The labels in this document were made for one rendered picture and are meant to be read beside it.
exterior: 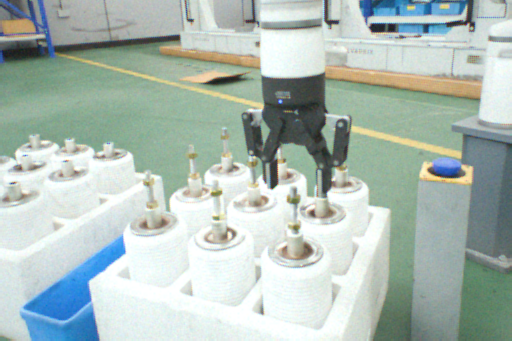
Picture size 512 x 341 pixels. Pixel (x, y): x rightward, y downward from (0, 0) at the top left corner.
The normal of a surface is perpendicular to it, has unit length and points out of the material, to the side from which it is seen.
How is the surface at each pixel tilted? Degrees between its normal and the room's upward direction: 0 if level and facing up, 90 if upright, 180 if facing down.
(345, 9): 90
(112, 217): 90
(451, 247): 90
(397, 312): 0
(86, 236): 90
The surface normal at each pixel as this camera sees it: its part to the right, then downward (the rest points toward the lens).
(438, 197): -0.41, 0.31
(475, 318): -0.05, -0.95
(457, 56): -0.79, 0.23
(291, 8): -0.04, 0.33
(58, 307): 0.91, 0.05
